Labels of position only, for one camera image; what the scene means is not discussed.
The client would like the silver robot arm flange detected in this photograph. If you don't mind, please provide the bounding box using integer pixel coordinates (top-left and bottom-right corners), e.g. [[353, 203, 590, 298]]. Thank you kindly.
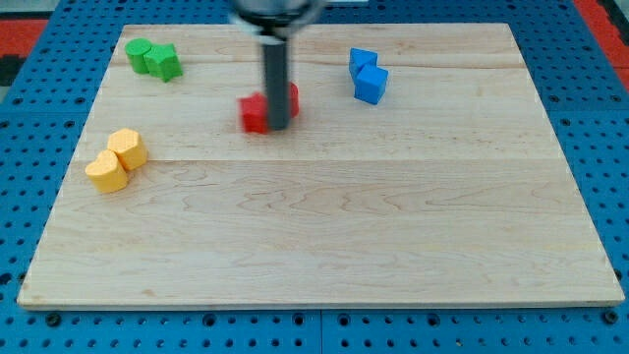
[[229, 0, 326, 40]]

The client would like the red star block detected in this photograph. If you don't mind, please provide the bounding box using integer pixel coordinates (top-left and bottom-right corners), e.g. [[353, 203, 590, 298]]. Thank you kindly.
[[238, 91, 268, 134]]

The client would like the green star block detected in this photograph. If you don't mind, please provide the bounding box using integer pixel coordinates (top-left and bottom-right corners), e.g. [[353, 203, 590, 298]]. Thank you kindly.
[[143, 43, 183, 83]]

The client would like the red block behind rod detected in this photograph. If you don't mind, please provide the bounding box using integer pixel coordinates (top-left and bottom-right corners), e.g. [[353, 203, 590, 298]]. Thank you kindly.
[[289, 82, 300, 118]]

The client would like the wooden board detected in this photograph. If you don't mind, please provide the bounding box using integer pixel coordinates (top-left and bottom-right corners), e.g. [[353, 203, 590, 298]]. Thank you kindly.
[[18, 23, 624, 311]]

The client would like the blue cube block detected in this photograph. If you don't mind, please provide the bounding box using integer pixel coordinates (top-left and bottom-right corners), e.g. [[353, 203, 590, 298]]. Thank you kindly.
[[354, 65, 388, 105]]

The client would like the blue block rear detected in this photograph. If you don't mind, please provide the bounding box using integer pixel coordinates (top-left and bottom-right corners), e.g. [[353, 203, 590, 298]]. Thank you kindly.
[[348, 47, 378, 80]]

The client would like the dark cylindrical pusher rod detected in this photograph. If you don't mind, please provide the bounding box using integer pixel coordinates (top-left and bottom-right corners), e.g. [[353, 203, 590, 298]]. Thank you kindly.
[[261, 38, 291, 131]]

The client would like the yellow hexagon block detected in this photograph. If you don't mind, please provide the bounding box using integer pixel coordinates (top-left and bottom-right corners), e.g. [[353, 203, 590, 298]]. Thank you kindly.
[[107, 128, 148, 171]]

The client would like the yellow heart block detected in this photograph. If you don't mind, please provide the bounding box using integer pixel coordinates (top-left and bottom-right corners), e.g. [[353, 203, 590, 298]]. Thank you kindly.
[[85, 149, 129, 194]]

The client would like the green cylinder block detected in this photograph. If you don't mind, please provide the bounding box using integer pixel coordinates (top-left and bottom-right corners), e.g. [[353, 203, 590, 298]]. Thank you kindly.
[[124, 37, 152, 74]]

